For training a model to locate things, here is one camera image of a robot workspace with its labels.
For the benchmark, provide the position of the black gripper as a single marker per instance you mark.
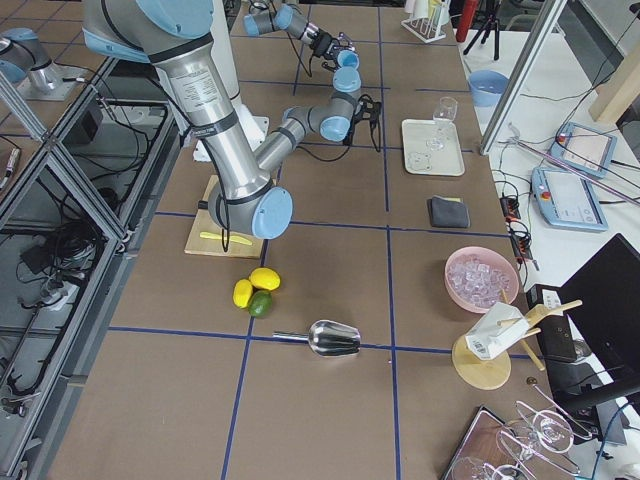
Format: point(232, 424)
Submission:
point(322, 44)
point(363, 113)

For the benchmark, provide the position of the light blue cup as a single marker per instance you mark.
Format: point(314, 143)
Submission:
point(347, 58)

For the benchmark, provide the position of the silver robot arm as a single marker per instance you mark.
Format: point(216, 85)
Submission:
point(286, 19)
point(176, 38)

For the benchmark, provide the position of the blue bowl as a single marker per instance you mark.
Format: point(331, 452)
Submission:
point(487, 87)

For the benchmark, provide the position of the pink bowl with ice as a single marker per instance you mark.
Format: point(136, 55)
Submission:
point(476, 278)

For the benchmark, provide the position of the steel ice scoop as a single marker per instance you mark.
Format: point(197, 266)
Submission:
point(327, 338)

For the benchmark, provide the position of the cream bear tray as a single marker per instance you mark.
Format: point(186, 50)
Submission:
point(426, 151)

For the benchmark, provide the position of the clear wine glass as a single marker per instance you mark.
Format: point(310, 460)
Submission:
point(443, 118)

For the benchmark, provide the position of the red fire extinguisher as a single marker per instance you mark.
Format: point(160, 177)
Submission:
point(466, 18)

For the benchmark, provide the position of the black tripod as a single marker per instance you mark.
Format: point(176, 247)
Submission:
point(490, 25)

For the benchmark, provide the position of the yellow lemon upper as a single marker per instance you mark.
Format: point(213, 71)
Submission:
point(265, 278)

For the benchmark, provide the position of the yellow lemon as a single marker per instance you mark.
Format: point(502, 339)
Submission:
point(265, 278)
point(242, 293)

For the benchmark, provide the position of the yellow plastic knife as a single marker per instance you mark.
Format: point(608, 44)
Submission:
point(231, 238)

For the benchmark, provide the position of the near teach pendant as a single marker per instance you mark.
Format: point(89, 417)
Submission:
point(567, 201)

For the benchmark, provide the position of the teach pendant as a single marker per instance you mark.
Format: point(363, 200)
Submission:
point(567, 201)
point(584, 148)

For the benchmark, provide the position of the yellow lemon lower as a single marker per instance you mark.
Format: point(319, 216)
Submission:
point(242, 293)

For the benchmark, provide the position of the green lime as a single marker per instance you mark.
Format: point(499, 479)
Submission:
point(260, 303)

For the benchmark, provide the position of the far teach pendant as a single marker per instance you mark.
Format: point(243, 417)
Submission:
point(584, 148)

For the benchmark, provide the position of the white paper carton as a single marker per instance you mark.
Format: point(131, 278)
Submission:
point(497, 330)

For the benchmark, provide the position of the wooden cup stand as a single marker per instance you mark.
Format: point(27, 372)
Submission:
point(492, 374)

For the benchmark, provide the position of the black monitor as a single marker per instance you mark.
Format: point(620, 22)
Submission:
point(608, 321)

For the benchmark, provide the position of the upturned wine glasses on tray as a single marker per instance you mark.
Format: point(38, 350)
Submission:
point(533, 445)

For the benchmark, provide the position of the white wire cup rack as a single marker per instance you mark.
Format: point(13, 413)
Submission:
point(426, 19)

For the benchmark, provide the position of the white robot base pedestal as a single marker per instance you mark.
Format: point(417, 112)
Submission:
point(254, 128)

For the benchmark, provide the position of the aluminium frame post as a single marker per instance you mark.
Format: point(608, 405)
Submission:
point(542, 28)

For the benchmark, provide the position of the wooden post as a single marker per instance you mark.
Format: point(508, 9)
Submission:
point(619, 92)

